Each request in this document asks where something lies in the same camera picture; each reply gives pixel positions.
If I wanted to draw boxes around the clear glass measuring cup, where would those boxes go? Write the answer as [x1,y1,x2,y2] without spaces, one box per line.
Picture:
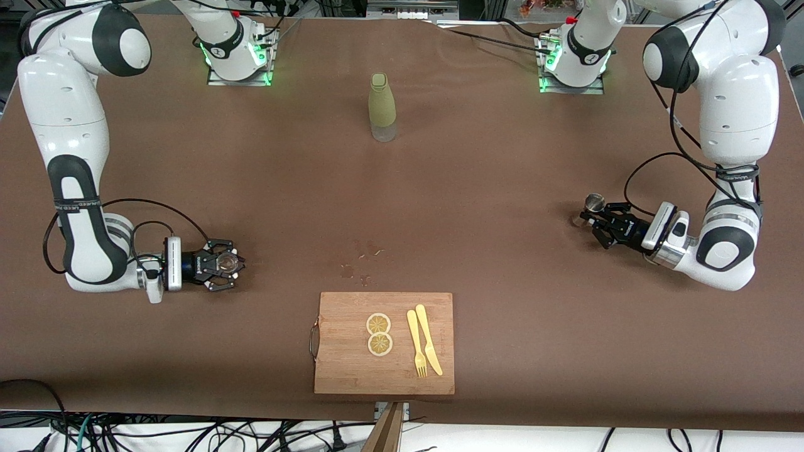
[214,250,242,277]

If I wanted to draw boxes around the steel double jigger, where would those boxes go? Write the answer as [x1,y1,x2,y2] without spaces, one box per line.
[572,193,607,228]

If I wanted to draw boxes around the spilled water drops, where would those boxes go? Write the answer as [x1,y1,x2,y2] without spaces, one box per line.
[339,239,385,286]

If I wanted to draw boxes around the wooden cutting board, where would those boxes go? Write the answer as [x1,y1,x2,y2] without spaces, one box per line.
[313,292,455,396]

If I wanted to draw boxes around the brown table cover sheet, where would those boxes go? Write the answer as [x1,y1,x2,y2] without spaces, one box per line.
[0,11,804,433]

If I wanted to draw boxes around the yellow plastic fork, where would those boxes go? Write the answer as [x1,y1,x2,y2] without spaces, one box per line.
[406,309,428,379]

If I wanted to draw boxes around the yellow plastic knife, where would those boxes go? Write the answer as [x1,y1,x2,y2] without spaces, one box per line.
[415,304,443,376]

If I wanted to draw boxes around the green sleeved glass bottle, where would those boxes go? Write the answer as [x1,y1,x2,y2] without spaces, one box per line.
[368,73,398,143]

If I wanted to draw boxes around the grey power strip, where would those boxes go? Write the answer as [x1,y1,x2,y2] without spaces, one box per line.
[366,0,460,19]

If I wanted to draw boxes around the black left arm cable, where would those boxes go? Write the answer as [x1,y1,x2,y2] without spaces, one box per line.
[623,0,764,218]

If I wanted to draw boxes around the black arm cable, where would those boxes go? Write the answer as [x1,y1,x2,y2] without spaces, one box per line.
[43,198,212,278]
[623,0,764,218]

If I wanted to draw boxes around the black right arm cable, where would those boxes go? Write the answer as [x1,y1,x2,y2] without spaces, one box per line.
[43,198,212,278]

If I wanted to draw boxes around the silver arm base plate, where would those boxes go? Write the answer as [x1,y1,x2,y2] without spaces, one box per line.
[207,62,272,87]
[539,72,605,95]

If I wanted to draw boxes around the black looped cable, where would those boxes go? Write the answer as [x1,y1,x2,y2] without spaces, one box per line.
[0,379,67,440]

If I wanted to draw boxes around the black cable on table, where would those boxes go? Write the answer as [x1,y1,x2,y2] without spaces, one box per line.
[433,18,557,55]

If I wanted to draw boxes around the brown wooden post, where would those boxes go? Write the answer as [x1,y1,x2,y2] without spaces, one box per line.
[363,403,404,452]

